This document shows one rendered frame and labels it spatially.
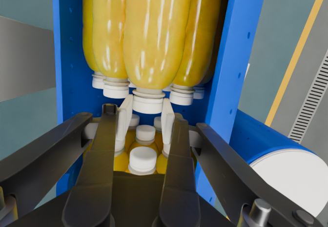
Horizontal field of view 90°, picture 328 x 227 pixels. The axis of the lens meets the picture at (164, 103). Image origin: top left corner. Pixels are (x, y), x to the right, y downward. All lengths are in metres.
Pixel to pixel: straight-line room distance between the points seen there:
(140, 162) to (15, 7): 1.60
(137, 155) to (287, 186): 0.44
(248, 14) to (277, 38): 1.52
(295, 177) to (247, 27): 0.45
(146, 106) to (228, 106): 0.09
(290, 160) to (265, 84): 1.22
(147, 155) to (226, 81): 0.14
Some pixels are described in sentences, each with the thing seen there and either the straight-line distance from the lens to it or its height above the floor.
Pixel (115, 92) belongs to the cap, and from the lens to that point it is 0.25.
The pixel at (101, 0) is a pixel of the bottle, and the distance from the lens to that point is 0.25.
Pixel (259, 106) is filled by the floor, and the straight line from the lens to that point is 1.72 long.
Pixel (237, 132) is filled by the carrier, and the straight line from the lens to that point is 0.59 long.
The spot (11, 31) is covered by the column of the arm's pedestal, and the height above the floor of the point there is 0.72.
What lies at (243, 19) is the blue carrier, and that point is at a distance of 0.19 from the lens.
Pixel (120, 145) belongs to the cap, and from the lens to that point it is 0.29.
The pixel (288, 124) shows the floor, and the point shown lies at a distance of 1.96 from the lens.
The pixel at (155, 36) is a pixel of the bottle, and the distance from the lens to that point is 0.17.
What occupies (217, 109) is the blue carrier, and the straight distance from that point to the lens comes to 0.18.
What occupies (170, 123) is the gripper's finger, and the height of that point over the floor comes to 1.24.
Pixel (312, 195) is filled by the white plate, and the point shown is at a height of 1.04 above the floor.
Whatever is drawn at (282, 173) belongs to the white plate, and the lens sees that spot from 0.54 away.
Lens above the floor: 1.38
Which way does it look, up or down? 75 degrees down
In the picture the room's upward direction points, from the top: 166 degrees clockwise
